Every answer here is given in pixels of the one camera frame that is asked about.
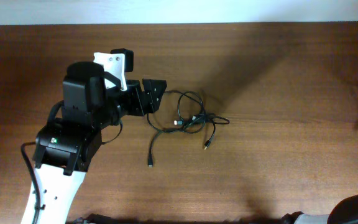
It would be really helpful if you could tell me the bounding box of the black micro USB cable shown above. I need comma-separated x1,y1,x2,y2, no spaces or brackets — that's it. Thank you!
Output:
173,113,231,151

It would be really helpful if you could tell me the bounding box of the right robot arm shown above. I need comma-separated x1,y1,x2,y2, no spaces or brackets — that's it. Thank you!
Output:
279,195,358,224

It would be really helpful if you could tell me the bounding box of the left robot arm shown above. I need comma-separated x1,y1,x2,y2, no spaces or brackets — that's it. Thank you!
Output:
21,62,167,223

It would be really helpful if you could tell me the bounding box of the thin black USB cable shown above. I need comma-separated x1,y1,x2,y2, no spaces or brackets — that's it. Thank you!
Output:
146,89,206,168

